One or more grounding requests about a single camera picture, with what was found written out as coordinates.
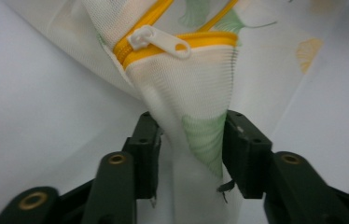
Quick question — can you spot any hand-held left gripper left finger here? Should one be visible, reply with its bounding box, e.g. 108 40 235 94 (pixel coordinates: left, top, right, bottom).
121 110 165 201

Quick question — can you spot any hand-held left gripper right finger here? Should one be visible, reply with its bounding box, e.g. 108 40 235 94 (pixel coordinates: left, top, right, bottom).
221 109 273 200

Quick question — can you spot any leaf print mesh laundry bag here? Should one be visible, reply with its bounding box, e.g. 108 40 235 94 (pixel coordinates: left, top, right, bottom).
3 0 349 224

